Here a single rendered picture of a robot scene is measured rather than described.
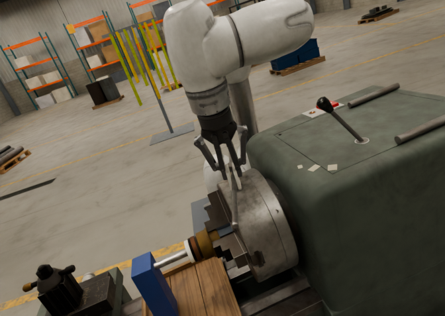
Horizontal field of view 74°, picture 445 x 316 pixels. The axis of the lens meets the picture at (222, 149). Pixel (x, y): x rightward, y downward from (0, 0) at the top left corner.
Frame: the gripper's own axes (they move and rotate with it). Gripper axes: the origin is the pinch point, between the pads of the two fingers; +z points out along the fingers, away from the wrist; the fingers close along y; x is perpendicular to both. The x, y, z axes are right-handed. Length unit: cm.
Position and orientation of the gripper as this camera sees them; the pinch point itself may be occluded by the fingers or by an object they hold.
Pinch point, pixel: (233, 177)
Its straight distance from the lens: 75.7
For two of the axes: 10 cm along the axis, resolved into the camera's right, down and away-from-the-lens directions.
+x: -0.4, -5.6, 8.3
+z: 2.4, 8.0, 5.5
